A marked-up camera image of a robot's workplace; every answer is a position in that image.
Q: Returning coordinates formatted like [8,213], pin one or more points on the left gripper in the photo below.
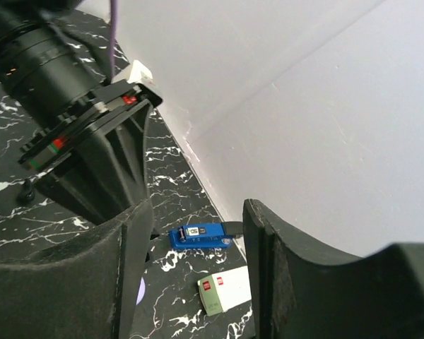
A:
[93,157]

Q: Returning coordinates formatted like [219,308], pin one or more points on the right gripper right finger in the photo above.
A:
[304,288]

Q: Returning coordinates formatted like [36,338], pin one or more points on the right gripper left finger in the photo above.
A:
[85,287]

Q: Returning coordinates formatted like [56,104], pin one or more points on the purple earbud case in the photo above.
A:
[141,292]

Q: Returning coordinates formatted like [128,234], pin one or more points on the black earbud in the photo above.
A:
[27,192]

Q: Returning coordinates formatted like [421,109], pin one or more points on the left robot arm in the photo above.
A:
[44,65]

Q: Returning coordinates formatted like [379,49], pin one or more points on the white box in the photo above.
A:
[222,291]

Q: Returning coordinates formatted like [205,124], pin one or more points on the blue black tool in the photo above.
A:
[218,235]

